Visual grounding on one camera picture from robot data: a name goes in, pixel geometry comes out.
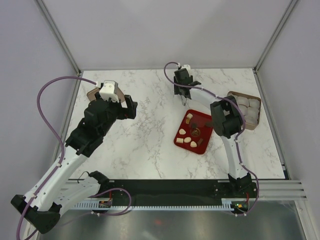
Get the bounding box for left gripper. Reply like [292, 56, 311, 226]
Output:
[99, 94, 138, 137]

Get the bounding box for steel kitchen tongs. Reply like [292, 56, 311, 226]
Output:
[181, 96, 188, 107]

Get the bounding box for cream square chocolate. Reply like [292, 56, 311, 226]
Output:
[186, 113, 193, 119]

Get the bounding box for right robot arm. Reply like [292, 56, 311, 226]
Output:
[173, 65, 260, 198]

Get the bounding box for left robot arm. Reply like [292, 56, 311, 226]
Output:
[11, 95, 138, 234]

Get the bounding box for cream rectangular chocolate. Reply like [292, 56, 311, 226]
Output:
[176, 137, 184, 144]

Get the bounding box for cream oval chocolate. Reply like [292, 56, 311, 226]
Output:
[183, 137, 192, 143]

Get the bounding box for cream heart chocolate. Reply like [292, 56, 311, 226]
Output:
[190, 141, 197, 148]

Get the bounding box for gold chocolate box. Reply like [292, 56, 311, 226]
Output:
[227, 91, 262, 131]

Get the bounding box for gold box lid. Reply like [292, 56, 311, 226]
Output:
[86, 87, 125, 103]

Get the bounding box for red lacquer tray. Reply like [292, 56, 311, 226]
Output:
[173, 109, 214, 155]

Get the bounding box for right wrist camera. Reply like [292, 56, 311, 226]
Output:
[178, 64, 191, 71]

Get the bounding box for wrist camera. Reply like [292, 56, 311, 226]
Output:
[100, 80, 119, 103]
[178, 64, 191, 71]

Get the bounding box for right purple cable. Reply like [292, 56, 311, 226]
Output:
[163, 61, 261, 218]

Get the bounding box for purple cable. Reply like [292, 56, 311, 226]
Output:
[16, 75, 133, 238]
[163, 61, 261, 218]

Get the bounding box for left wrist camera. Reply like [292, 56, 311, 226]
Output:
[100, 80, 119, 103]

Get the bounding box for left aluminium frame post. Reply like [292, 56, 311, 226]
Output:
[34, 0, 82, 76]

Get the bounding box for aluminium frame post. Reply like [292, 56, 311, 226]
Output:
[252, 0, 300, 74]
[34, 0, 82, 76]

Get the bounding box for right aluminium frame post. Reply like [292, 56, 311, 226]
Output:
[252, 0, 300, 74]

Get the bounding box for white cable duct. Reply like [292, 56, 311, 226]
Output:
[71, 198, 249, 211]

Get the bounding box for aluminium profile rail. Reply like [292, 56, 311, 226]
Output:
[257, 179, 308, 201]

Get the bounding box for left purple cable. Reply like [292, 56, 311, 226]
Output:
[16, 75, 133, 238]

